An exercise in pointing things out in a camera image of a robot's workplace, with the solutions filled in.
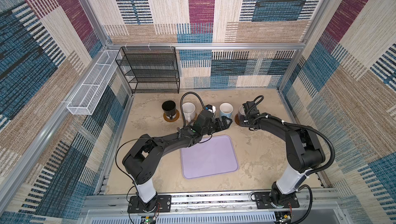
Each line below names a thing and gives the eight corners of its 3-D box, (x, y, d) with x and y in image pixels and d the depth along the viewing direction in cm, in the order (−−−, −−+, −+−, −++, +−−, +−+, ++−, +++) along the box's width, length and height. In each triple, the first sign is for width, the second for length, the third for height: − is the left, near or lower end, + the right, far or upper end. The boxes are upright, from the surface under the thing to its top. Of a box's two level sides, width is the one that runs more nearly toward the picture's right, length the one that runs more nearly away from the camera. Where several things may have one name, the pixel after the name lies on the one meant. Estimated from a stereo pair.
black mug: (164, 123, 104) (160, 112, 95) (166, 111, 110) (163, 100, 101) (175, 123, 104) (173, 112, 95) (177, 111, 110) (175, 100, 101)
